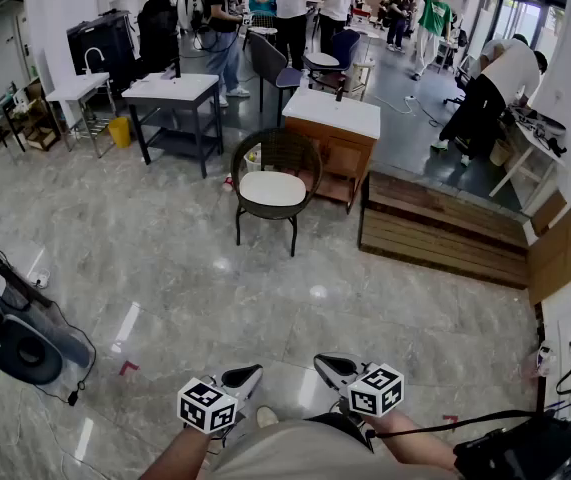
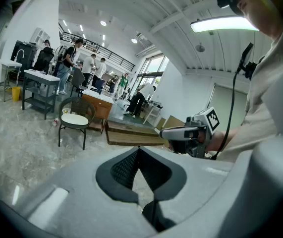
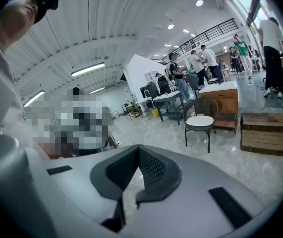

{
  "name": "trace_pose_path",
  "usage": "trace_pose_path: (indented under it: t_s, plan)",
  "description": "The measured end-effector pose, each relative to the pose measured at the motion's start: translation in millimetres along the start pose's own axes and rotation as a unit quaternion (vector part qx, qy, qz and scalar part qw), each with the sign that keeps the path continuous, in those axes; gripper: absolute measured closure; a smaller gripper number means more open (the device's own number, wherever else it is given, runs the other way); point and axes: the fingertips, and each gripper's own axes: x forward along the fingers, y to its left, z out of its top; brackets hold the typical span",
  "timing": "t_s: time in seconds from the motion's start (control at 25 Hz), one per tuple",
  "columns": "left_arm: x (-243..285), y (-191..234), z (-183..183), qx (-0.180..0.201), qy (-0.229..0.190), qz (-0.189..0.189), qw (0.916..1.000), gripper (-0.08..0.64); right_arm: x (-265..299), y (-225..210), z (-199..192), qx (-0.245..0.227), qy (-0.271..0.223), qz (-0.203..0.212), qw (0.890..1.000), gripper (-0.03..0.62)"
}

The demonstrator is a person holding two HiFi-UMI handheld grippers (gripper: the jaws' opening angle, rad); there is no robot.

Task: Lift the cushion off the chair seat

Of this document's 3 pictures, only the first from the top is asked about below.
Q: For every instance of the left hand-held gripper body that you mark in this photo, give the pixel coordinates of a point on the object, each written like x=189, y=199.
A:
x=205, y=405

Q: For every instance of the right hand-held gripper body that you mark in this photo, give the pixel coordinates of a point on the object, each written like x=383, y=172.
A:
x=375, y=390

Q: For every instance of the white seat cushion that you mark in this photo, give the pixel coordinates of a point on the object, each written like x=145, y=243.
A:
x=272, y=188

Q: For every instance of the dark wicker chair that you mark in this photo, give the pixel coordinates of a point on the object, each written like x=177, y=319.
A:
x=280, y=143

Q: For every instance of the person's left forearm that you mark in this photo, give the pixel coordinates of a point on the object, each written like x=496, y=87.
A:
x=180, y=455

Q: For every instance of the person's right forearm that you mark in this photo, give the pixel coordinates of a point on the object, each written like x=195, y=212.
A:
x=410, y=438

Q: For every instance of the blue chair with white seat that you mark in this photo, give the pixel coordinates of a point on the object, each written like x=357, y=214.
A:
x=342, y=48

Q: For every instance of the person's black shorts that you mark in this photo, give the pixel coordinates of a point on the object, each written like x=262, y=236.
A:
x=340, y=425

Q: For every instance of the person's light shoe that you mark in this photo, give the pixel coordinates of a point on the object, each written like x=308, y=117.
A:
x=266, y=417

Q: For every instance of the person's beige shirt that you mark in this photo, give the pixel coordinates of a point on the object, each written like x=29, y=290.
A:
x=305, y=453

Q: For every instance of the black waist pack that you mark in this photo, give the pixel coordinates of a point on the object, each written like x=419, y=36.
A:
x=515, y=453

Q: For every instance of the wooden slatted platform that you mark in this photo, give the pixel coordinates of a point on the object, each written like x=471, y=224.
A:
x=440, y=228

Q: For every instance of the grey device with round disc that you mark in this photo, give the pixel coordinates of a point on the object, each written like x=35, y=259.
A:
x=27, y=353

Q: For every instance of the red and white bottle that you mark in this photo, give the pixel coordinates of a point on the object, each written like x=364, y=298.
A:
x=228, y=183

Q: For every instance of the wooden cabinet with white top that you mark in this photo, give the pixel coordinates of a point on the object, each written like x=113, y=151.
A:
x=345, y=158

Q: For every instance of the brown cardboard sheet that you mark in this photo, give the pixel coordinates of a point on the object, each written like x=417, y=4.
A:
x=565, y=253

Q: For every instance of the white bucket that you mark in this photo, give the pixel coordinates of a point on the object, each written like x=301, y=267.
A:
x=253, y=160

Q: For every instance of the yellow bin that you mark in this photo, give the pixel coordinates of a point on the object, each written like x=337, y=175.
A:
x=119, y=133

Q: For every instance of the white work table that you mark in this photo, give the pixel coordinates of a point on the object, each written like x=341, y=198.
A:
x=530, y=135

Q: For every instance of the cardboard box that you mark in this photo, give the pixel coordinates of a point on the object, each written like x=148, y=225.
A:
x=41, y=139

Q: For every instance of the white stool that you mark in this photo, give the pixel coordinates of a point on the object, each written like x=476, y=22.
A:
x=362, y=75

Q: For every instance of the dark-framed table with white top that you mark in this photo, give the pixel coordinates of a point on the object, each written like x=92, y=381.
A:
x=175, y=88

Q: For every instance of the white sink table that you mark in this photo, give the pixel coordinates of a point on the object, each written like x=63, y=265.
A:
x=77, y=88

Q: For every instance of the black metal shelf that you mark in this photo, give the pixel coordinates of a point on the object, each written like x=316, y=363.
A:
x=7, y=113

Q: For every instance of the chrome faucet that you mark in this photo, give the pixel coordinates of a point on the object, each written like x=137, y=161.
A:
x=94, y=50

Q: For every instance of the black cabinet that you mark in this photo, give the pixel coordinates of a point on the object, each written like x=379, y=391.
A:
x=102, y=43

